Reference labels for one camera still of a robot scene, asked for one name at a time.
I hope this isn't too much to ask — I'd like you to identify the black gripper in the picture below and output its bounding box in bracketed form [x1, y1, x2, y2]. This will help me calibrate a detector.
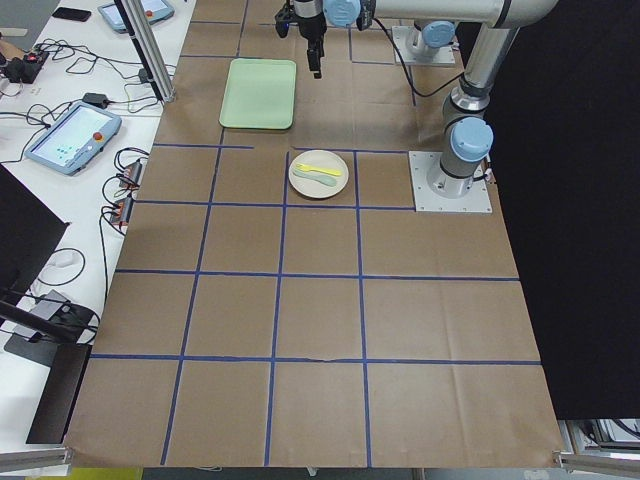
[274, 0, 326, 79]

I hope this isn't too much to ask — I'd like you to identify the white round plate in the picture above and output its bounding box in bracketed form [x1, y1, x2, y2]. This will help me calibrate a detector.
[288, 150, 349, 199]

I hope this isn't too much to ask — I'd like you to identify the yellow plastic fork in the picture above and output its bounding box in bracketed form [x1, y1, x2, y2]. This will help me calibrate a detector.
[295, 163, 342, 177]

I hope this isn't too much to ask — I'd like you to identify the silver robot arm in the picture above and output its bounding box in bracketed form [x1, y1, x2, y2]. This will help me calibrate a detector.
[274, 1, 556, 199]
[406, 20, 456, 59]

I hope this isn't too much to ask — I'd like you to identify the light green plastic tray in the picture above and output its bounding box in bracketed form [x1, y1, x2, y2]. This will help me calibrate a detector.
[219, 58, 297, 130]

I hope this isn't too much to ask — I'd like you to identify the pale green plastic spoon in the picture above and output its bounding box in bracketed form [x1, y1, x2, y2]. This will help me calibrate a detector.
[291, 168, 338, 187]

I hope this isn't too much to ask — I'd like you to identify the far teach pendant tablet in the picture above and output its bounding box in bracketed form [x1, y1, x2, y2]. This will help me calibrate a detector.
[97, 0, 175, 34]

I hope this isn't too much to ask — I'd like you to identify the teach pendant tablet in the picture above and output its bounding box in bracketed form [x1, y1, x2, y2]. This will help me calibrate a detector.
[25, 101, 122, 175]
[97, 0, 175, 34]

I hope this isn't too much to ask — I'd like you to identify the black power adapter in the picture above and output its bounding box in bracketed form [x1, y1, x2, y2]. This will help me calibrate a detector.
[82, 92, 110, 109]

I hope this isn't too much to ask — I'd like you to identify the black smartphone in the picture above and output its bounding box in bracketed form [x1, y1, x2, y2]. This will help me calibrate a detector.
[52, 7, 91, 22]

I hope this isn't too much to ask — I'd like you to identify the near teach pendant tablet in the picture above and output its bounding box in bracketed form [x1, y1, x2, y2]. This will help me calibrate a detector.
[25, 101, 122, 175]

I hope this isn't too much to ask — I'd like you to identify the brown paper table cover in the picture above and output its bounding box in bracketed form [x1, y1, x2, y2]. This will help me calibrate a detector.
[65, 1, 562, 468]

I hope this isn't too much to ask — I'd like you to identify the black monitor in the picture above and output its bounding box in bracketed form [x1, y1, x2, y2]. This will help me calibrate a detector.
[0, 167, 68, 305]

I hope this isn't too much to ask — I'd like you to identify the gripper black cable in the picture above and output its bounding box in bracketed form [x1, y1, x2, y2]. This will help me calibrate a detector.
[355, 13, 466, 98]

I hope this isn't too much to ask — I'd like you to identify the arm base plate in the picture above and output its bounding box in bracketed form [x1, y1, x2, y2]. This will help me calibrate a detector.
[392, 26, 456, 67]
[408, 151, 492, 214]

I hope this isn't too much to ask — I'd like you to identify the aluminium frame post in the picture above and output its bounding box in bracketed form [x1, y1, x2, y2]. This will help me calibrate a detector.
[116, 0, 176, 103]

